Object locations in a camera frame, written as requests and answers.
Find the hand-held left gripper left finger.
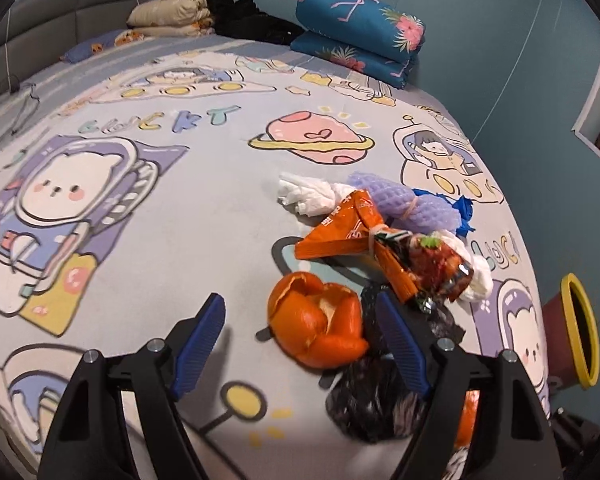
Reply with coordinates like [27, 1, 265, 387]
[37, 292, 227, 480]

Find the red bin with yellow rim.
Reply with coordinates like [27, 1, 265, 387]
[542, 273, 600, 390]

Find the folded beige blanket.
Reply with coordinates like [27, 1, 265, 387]
[126, 0, 216, 37]

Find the black clothes pile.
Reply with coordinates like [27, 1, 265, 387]
[196, 0, 306, 47]

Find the large orange peel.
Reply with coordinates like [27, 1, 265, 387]
[267, 271, 371, 370]

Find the folded blue floral quilt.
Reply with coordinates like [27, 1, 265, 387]
[290, 0, 427, 90]

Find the small orange peel piece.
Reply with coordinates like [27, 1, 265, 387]
[452, 390, 481, 448]

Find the grey padded headboard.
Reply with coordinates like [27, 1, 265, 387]
[0, 0, 178, 108]

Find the purple foam fruit net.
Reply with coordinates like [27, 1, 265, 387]
[347, 171, 461, 233]

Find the white tissue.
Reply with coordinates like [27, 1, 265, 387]
[277, 172, 356, 218]
[432, 229, 495, 306]

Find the blue printed pillow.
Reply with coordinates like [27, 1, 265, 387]
[61, 29, 146, 64]

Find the orange snack wrapper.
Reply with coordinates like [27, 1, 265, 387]
[295, 189, 421, 303]

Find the black plastic bag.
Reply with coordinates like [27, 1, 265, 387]
[325, 282, 468, 443]

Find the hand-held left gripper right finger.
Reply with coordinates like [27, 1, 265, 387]
[375, 290, 566, 480]

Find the cartoon printed bedsheet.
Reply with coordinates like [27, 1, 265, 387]
[0, 35, 551, 480]

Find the white wall shelf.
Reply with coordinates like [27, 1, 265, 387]
[572, 35, 600, 181]

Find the thin dark cable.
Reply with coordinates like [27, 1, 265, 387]
[0, 82, 41, 136]

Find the red snack wrapper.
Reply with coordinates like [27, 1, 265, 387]
[375, 230, 476, 306]

